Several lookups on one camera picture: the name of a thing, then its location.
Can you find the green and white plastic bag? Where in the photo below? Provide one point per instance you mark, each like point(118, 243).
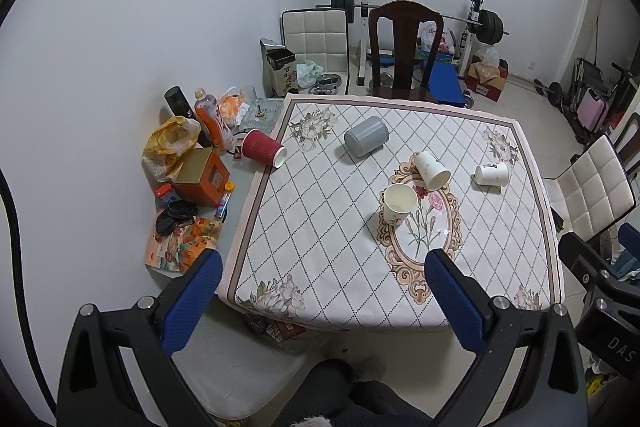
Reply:
point(308, 74)

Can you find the clear glass tray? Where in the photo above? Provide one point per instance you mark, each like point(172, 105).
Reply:
point(262, 114)

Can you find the orange printed paper bag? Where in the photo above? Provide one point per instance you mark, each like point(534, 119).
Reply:
point(182, 249)

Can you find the person's dark trouser legs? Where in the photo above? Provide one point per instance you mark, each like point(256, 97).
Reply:
point(350, 402)

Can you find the orange square box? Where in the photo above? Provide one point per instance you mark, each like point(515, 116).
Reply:
point(200, 177)

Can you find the grey cup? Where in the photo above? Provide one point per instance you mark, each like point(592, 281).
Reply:
point(366, 136)

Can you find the plain white paper cup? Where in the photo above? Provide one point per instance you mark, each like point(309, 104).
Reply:
point(431, 168)

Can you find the black plastic lids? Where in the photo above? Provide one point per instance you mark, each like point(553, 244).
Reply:
point(172, 215)

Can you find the black folding exercise frame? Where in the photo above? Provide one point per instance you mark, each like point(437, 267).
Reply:
point(585, 72)

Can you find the yellow plastic bag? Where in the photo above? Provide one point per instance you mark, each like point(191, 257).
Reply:
point(167, 146)

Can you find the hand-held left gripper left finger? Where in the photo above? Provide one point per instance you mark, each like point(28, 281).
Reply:
point(192, 307)

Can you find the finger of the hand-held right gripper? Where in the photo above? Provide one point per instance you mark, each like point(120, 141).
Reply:
point(630, 234)
point(582, 254)

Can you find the brown printed box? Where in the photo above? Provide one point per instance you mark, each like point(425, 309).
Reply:
point(281, 74)

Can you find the floral diamond-pattern tablecloth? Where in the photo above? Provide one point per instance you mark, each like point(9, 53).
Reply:
point(320, 227)

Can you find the small red packet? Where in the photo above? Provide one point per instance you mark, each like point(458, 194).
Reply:
point(166, 195)

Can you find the colourful tube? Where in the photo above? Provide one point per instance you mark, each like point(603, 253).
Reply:
point(222, 207)

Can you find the teal cloth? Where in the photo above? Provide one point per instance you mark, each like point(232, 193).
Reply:
point(627, 264)

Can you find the black cylinder flask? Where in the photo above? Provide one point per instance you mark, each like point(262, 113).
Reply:
point(179, 103)

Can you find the cream paper cup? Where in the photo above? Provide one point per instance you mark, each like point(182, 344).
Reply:
point(398, 205)

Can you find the dark wooden chair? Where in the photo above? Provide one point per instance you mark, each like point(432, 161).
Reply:
point(405, 47)

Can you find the blue bench pad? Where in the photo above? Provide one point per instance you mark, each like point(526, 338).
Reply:
point(446, 83)

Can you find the white padded chair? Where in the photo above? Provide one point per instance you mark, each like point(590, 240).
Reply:
point(315, 34)
point(240, 382)
point(590, 192)

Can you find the pink suitcase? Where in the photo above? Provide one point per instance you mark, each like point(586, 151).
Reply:
point(592, 110)

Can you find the barbell with black plates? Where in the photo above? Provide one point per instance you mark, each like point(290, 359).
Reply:
point(487, 26)

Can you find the metal bowl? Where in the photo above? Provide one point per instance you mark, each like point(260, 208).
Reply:
point(327, 83)

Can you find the clear glass cup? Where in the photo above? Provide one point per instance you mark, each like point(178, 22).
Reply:
point(248, 94)

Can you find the white plastic bag red print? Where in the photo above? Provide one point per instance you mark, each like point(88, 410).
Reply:
point(434, 36)

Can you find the orange snack bag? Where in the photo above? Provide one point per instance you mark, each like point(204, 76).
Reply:
point(231, 108)

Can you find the orange drink bottle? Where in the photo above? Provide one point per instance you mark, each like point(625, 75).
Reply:
point(212, 122)

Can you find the pale fuzzy slipper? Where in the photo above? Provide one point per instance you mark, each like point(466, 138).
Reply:
point(369, 365)

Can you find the clear plastic bag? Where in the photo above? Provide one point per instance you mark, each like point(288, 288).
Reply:
point(488, 56)

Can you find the short barbell on floor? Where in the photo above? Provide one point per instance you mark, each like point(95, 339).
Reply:
point(549, 91)

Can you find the red cardboard box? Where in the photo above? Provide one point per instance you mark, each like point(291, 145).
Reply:
point(487, 83)

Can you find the white squat rack post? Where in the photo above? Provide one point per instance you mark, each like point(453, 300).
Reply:
point(472, 27)
point(364, 27)

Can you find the red patterned box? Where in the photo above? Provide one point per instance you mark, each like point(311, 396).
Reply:
point(275, 328)

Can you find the white paper cup with print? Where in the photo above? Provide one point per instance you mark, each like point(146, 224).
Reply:
point(491, 173)

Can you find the red ribbed paper cup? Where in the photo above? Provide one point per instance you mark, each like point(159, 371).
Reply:
point(261, 148)

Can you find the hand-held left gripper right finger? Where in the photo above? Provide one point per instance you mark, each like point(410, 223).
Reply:
point(455, 304)

